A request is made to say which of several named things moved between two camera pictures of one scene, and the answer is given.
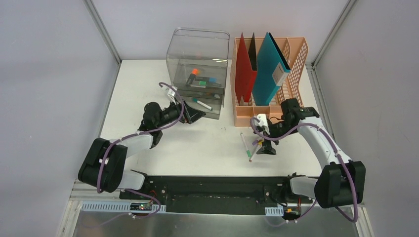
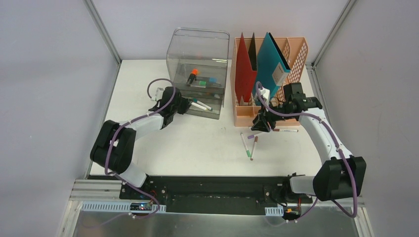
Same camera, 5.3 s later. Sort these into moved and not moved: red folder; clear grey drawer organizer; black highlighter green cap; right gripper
Moved: right gripper
Not moved: red folder; clear grey drawer organizer; black highlighter green cap
